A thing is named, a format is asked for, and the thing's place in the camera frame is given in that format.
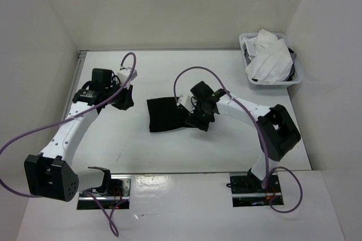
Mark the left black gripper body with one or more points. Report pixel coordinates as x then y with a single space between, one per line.
120 99

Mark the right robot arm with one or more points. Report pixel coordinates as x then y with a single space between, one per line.
276 131

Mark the black skirt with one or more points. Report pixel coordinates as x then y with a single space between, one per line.
164 115

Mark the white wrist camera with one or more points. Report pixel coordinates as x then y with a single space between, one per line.
186 101
126 75

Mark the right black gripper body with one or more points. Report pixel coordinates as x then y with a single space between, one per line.
199 113

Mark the white plastic laundry basket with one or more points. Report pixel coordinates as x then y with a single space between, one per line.
295 77

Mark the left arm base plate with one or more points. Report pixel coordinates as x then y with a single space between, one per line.
116 195

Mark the white skirt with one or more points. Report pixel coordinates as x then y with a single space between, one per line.
270 59

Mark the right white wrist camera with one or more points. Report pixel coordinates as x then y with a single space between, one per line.
186 101

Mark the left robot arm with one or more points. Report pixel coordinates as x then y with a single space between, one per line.
49 174

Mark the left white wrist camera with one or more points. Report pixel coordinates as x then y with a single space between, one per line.
126 75

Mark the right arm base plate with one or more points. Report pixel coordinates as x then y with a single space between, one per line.
247 191

